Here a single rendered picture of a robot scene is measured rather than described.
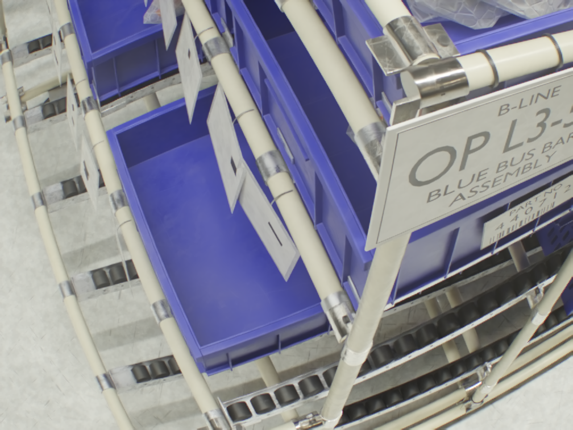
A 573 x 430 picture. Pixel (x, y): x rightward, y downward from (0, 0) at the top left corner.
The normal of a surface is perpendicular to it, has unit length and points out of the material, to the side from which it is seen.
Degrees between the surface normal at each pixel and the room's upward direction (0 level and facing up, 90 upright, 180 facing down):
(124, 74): 90
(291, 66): 5
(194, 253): 3
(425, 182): 90
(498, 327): 0
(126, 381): 11
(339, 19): 90
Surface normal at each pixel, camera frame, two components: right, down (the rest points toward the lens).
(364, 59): -0.92, 0.39
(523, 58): 0.22, 0.01
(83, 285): 0.22, -0.48
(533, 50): 0.11, -0.29
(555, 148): 0.39, 0.84
